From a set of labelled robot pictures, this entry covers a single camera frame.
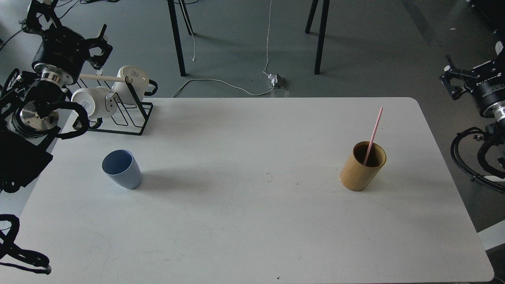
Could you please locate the black wire mug rack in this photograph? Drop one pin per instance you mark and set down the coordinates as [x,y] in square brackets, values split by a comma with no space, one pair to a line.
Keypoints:
[129,120]

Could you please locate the white mug front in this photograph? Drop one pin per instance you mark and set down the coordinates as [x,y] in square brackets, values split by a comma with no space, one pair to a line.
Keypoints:
[98,102]

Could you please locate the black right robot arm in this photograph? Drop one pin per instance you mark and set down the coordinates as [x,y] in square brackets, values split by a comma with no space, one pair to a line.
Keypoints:
[491,136]

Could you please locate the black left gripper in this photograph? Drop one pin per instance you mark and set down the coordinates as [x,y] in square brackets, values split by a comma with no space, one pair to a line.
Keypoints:
[64,52]

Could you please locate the black table leg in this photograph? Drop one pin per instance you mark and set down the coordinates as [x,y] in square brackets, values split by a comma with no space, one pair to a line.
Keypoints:
[175,31]
[322,30]

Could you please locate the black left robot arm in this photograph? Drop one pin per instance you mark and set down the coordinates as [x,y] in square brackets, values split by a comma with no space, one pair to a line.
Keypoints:
[36,108]

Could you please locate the bamboo cylinder holder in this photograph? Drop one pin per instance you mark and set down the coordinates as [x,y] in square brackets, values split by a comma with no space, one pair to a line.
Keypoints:
[360,169]

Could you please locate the white mug rear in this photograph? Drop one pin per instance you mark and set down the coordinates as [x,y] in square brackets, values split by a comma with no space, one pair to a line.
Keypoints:
[143,86]

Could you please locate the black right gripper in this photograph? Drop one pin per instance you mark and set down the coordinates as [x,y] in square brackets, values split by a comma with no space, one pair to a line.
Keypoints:
[487,90]

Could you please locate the floor power socket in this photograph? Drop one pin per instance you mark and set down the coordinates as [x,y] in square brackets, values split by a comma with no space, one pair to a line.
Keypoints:
[277,81]

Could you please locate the black table leg left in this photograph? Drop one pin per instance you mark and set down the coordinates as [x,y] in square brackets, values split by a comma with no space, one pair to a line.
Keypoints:
[175,31]

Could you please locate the white mug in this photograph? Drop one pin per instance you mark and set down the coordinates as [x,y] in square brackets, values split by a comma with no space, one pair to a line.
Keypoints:
[98,102]
[143,86]

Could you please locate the pink chopstick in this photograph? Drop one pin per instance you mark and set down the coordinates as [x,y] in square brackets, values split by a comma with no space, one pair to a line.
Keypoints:
[371,141]

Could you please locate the blue plastic cup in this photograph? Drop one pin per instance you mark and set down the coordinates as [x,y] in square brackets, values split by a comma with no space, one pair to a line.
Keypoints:
[121,166]

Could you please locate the black table leg right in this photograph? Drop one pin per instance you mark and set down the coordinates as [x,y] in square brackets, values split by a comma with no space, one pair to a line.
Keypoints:
[322,30]

